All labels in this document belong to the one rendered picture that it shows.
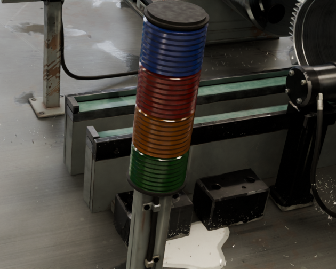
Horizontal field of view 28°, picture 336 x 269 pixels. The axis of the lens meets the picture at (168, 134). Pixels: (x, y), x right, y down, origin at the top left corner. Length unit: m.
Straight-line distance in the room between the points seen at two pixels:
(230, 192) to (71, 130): 0.27
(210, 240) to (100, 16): 0.84
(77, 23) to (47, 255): 0.81
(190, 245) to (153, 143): 0.35
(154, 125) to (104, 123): 0.42
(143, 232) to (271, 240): 0.33
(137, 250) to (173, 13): 0.28
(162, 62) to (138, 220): 0.20
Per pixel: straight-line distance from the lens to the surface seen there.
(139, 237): 0.74
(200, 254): 0.97
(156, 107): 0.63
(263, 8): 1.33
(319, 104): 0.96
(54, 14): 1.18
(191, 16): 0.61
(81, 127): 1.05
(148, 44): 0.61
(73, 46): 1.52
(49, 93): 1.25
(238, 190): 1.00
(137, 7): 1.73
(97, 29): 1.62
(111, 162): 0.97
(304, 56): 1.22
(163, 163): 0.66
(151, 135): 0.65
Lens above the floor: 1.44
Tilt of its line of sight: 32 degrees down
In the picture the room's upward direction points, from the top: 7 degrees clockwise
